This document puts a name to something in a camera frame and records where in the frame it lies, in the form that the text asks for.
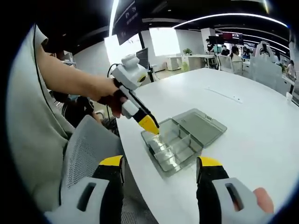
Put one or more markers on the white office chair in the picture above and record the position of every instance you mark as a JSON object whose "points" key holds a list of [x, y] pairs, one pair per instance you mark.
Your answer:
{"points": [[227, 65]]}

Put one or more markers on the white low cabinet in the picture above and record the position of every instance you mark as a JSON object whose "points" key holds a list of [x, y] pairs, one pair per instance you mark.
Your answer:
{"points": [[176, 63]]}

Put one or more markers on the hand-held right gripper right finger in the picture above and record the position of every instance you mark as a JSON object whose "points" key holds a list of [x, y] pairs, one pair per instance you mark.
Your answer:
{"points": [[210, 191]]}

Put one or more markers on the straight ceiling light strip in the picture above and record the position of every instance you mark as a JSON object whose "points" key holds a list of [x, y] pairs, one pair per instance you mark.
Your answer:
{"points": [[114, 16]]}

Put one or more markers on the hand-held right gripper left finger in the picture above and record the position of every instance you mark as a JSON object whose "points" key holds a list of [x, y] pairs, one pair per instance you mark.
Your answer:
{"points": [[109, 186]]}

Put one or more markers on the wall display screen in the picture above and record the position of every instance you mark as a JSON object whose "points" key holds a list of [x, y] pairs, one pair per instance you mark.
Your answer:
{"points": [[233, 37]]}

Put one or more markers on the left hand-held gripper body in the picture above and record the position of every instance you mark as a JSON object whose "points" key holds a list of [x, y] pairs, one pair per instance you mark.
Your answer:
{"points": [[130, 74]]}

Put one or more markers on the black hanging sign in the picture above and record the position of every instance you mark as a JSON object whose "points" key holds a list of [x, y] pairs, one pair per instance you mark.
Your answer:
{"points": [[127, 21]]}

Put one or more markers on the curved ceiling light strip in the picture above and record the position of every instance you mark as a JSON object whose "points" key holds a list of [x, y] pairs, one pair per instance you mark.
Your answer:
{"points": [[233, 16]]}

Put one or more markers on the person's grey shirt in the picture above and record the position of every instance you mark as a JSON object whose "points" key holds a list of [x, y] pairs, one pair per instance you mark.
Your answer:
{"points": [[30, 116]]}

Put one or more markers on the white draped cloth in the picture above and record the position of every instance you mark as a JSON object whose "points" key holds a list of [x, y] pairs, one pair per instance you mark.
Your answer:
{"points": [[264, 52]]}

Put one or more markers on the black computer monitor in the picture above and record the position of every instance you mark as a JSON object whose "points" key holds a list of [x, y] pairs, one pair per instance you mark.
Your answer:
{"points": [[142, 58]]}

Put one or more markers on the grey desk partition panel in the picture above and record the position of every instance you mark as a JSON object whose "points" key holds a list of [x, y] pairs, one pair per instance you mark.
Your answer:
{"points": [[266, 72]]}

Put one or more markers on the person's right hand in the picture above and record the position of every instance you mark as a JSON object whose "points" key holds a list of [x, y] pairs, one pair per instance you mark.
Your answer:
{"points": [[264, 200]]}

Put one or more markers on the grey mesh office chair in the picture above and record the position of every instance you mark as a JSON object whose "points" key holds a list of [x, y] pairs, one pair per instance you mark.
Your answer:
{"points": [[88, 144]]}

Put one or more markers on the clear plastic guide fixture box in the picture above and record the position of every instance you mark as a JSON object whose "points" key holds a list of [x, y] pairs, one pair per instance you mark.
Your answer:
{"points": [[198, 128]]}

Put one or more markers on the green potted plant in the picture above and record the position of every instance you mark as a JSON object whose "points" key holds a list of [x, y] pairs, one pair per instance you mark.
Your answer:
{"points": [[187, 51]]}

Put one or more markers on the person's left hand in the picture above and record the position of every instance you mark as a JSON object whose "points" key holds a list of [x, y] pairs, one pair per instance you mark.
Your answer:
{"points": [[109, 98]]}

